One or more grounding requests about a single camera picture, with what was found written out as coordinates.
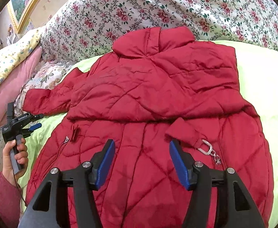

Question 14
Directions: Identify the red quilted puffer jacket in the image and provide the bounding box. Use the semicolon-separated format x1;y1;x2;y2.
23;27;274;227

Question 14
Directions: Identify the person's left forearm red sleeve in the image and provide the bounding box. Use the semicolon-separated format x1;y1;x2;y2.
0;172;21;227

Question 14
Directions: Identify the person's left hand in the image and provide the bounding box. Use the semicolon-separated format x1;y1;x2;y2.
2;137;29;188

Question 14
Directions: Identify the pink pillow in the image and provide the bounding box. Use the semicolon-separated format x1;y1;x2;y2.
0;46;41;126

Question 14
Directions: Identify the large flower print pillow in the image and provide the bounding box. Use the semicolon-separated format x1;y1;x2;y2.
14;60;75;116

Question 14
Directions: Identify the yellow floral blanket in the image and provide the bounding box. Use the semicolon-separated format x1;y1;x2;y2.
0;27;43;85

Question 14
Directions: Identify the rose floral white quilt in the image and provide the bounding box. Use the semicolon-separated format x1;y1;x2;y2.
40;0;278;62

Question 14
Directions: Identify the gold framed painting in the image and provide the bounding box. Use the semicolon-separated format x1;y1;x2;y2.
7;0;40;33

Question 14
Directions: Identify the lime green bed sheet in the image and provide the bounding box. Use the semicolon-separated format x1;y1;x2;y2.
20;41;278;227

